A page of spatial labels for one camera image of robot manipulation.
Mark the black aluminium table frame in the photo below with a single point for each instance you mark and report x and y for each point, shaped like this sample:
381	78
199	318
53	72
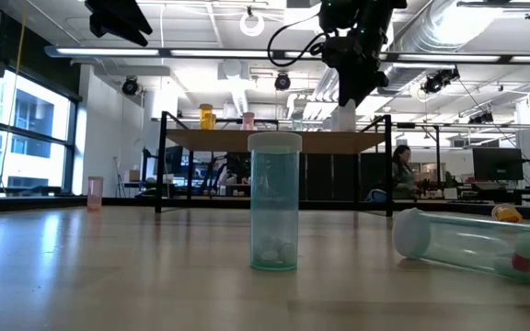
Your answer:
127	201

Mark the blue white bag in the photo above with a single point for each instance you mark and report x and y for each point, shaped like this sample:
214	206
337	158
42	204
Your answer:
375	196

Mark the pink medicine bottle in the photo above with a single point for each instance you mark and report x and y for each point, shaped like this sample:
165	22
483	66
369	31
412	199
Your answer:
95	193
248	122

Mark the wooden shelf black metal frame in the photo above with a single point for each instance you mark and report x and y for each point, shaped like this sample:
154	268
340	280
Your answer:
219	140

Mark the black overhead light bar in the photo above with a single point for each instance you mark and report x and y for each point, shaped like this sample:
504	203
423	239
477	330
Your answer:
219	53

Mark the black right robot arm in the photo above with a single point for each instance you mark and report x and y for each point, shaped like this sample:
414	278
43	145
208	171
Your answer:
366	14

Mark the large glass window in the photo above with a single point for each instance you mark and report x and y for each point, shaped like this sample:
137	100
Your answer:
35	138

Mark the brown cardboard box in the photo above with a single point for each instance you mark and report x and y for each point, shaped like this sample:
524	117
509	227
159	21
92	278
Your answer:
134	175

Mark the round black ceiling spotlight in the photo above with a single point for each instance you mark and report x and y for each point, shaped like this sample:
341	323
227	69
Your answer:
130	86
282	81

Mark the teal bottle holding white pills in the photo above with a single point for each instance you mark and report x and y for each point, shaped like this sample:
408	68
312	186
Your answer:
274	207

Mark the teal medicine bottle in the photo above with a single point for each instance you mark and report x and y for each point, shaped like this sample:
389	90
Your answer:
297	125

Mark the black track light cluster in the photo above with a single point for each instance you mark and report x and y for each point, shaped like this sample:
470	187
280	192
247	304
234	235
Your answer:
437	82

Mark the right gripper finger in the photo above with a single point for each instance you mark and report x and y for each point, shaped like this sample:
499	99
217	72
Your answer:
350	87

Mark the black computer monitor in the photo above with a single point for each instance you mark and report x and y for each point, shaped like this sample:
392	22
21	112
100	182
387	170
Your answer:
497	163

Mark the silver ventilation duct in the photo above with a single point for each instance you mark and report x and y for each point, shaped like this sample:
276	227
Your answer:
407	76

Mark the white medicine bottle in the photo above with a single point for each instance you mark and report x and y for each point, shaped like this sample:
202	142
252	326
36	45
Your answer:
344	119

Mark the teal bottle holding red pill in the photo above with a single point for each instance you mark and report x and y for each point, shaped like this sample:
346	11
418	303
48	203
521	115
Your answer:
467	243

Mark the person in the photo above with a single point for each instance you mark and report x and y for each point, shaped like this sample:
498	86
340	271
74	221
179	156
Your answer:
402	174

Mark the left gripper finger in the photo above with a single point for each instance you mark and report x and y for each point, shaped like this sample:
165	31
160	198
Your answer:
131	25

